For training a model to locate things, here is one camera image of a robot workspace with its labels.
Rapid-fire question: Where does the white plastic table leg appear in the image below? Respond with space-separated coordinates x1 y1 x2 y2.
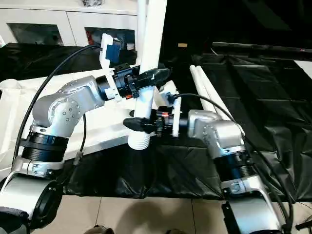
127 0 168 151
189 64 220 116
136 0 149 67
194 65 233 122

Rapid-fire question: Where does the white glass-door cabinet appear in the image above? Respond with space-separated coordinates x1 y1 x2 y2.
0 0 140 49

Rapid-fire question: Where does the dark object on cabinet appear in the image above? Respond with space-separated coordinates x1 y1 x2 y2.
81 0 102 7

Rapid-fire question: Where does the black glossy mat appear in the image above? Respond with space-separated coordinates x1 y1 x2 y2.
0 42 312 203

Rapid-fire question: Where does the black backdrop cloth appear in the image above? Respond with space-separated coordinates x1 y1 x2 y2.
160 0 312 56

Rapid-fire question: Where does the dark brown round object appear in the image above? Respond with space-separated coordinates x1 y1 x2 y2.
93 225 113 234

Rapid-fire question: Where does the black horizontal bar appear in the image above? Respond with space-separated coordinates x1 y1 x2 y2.
211 40 312 54

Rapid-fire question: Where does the black object on floor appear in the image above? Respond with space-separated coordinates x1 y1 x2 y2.
295 220 312 230

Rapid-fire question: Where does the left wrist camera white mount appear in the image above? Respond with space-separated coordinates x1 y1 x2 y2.
99 32 123 102

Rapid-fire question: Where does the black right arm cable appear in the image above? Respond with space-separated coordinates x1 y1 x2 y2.
167 93 295 231

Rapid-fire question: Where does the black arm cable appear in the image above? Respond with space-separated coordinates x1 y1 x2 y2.
13 44 103 168
167 93 295 231

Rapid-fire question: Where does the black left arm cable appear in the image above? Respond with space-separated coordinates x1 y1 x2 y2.
13 44 103 168

